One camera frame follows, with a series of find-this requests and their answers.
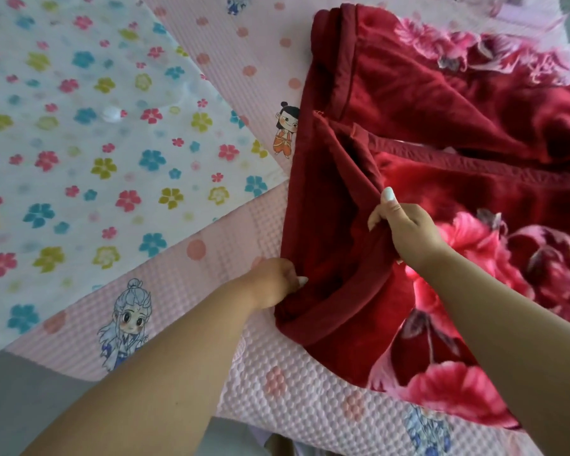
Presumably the person's left hand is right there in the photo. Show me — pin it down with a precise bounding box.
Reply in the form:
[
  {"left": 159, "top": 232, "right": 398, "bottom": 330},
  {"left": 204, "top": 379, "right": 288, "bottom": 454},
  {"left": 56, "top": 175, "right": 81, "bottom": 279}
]
[{"left": 246, "top": 257, "right": 310, "bottom": 312}]

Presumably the person's right hand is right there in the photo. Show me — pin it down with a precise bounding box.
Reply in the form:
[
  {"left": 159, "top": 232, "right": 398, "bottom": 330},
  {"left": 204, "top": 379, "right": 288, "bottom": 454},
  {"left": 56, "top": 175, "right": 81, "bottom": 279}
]
[{"left": 367, "top": 186, "right": 450, "bottom": 274}]

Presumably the red floral blanket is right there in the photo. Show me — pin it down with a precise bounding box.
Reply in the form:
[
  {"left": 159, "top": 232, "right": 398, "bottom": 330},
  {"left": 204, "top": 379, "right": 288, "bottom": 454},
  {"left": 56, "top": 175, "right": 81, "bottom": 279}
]
[{"left": 274, "top": 3, "right": 570, "bottom": 431}]

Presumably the flower-print plastic storage bag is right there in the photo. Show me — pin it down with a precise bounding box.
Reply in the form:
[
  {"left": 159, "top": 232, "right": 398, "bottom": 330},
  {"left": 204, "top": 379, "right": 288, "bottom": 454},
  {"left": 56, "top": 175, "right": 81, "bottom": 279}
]
[{"left": 0, "top": 0, "right": 288, "bottom": 364}]

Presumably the person's left forearm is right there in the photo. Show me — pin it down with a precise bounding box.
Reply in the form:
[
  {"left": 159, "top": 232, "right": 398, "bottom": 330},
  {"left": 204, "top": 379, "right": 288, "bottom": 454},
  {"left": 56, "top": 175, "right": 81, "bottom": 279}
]
[{"left": 21, "top": 275, "right": 267, "bottom": 456}]

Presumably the person's right forearm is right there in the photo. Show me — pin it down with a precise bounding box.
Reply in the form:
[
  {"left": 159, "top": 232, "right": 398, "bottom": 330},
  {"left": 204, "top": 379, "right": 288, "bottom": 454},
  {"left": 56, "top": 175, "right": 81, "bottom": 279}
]
[{"left": 413, "top": 246, "right": 570, "bottom": 456}]

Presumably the pink cartoon bed sheet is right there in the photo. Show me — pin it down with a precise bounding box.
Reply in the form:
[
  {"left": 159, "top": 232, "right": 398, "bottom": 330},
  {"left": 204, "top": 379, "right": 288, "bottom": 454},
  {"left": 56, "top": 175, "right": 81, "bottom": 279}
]
[{"left": 4, "top": 0, "right": 570, "bottom": 456}]

